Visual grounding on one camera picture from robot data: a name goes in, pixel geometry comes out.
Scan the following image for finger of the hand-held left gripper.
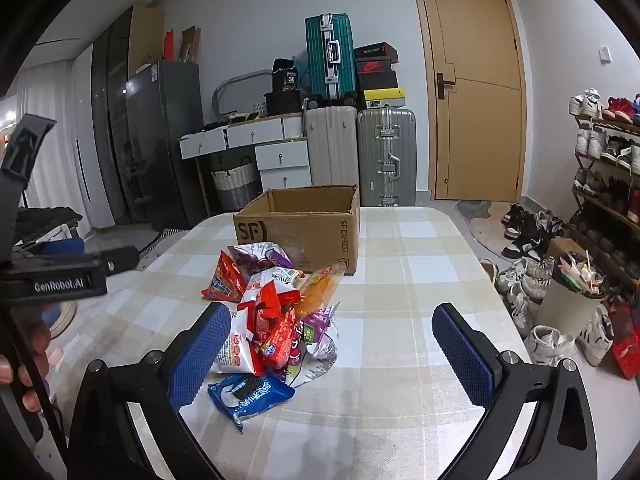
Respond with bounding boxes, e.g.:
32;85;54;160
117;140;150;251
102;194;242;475
0;114;57;263
98;246;141;275

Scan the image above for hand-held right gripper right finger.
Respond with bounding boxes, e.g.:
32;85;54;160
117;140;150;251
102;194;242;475
432;303;598;480

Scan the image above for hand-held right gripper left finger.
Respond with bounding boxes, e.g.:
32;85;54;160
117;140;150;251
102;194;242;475
67;302;233;480

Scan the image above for white red snack bag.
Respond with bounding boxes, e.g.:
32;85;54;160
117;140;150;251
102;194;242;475
210;304;266;377

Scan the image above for purple candy packet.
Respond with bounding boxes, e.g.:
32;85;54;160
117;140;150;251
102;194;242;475
299;307;342;361

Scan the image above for purple chip bag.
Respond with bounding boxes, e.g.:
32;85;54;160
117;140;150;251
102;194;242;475
227;241;296;275

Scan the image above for brown cardboard box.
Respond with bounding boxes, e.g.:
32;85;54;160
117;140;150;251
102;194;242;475
233;185;361;276

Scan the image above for person's left hand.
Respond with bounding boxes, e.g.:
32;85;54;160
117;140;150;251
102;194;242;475
0;319;54;413

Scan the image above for dark cloth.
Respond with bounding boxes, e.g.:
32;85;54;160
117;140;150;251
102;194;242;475
14;206;84;256

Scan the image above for black white patterned rug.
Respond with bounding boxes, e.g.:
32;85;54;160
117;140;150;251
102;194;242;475
142;227;190;258

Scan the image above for white curtain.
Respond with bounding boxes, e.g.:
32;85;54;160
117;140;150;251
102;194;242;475
14;57;97;241

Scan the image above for blue cookie packet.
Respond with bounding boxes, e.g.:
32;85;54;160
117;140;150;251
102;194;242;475
207;372;297;434

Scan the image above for red chip bag blue logo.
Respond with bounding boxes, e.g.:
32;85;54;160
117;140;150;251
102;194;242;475
201;251;249;303

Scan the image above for long red snack packet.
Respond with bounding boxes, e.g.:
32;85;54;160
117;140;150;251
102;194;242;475
257;307;306;368

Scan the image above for beige trash bin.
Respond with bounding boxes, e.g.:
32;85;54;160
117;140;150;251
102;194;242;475
535;251;622;339

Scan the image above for silver snack packet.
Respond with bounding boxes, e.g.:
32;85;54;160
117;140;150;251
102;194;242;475
280;335;341;389

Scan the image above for dark grey refrigerator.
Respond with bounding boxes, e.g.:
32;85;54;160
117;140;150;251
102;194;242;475
124;59;210;232

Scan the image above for dark tall cabinet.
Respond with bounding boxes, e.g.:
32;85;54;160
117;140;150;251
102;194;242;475
91;6;166;227

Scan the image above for orange snack packet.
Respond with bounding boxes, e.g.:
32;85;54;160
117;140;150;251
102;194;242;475
294;265;347;319

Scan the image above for pile of assorted shoes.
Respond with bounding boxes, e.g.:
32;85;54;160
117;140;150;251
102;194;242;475
479;203;615;367

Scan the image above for woven laundry basket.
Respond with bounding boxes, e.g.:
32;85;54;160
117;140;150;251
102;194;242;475
209;156;261;212

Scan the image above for small cardboard box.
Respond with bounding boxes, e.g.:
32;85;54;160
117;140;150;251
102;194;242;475
545;237;587;262

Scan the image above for white drawer dresser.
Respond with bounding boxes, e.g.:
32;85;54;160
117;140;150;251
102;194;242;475
178;112;314;213

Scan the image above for wooden shoe rack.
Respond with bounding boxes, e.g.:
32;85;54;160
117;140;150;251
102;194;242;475
569;110;640;308

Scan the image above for silver suitcase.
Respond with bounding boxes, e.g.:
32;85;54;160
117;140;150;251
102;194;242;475
357;107;418;208

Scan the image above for grey arched hoop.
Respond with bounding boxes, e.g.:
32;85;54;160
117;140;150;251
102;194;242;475
212;70;274;117

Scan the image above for folded cardboard pieces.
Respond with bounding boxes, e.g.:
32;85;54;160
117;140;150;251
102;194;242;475
161;25;202;64

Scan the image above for black storage bin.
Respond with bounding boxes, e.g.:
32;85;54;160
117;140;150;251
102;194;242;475
264;90;307;116

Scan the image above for beige suitcase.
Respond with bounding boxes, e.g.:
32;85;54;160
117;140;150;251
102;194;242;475
304;105;360;189

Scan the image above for black bag white label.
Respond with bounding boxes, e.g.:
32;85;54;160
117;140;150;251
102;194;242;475
272;58;301;94

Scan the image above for shoe rack with shoes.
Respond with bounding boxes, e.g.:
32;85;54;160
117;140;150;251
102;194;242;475
569;88;640;281

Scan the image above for yellow black box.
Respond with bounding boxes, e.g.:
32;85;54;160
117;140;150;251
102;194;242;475
363;88;407;110

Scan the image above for tan wooden door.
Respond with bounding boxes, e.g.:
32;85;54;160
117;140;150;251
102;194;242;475
409;0;527;203

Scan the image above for plain black box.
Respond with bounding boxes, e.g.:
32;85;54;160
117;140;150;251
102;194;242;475
356;72;400;94

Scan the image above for teal suitcase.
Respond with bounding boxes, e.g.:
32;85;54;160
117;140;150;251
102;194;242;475
305;12;357;103

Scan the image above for black shoe box red logo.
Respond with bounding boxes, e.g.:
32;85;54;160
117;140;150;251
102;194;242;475
354;57;394;76

